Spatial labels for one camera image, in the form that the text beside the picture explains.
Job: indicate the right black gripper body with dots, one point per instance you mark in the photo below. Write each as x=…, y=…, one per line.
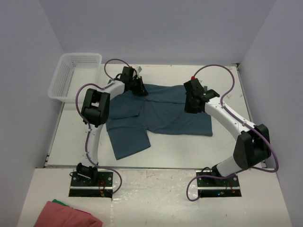
x=191, y=104

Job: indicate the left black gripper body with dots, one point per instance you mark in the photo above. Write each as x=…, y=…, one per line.
x=139, y=87

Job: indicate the blue-grey t shirt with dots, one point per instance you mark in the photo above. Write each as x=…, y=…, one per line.
x=162, y=111

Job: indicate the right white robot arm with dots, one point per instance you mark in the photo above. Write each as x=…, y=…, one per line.
x=252, y=140

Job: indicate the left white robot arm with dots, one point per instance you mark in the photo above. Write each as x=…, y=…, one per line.
x=93, y=103

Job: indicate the white plastic basket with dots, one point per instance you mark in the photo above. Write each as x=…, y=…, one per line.
x=73, y=71

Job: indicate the folded green t shirt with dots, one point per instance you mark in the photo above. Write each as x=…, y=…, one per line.
x=59, y=202

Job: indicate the folded pink t shirt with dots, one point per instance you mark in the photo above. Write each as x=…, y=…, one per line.
x=54, y=214

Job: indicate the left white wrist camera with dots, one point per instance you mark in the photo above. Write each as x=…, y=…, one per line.
x=138, y=69

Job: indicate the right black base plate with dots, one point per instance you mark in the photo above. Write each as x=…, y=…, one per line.
x=215, y=188

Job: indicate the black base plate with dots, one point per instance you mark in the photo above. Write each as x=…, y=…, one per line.
x=215, y=188
x=85, y=187

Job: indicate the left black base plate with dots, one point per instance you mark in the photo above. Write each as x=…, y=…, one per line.
x=85, y=187

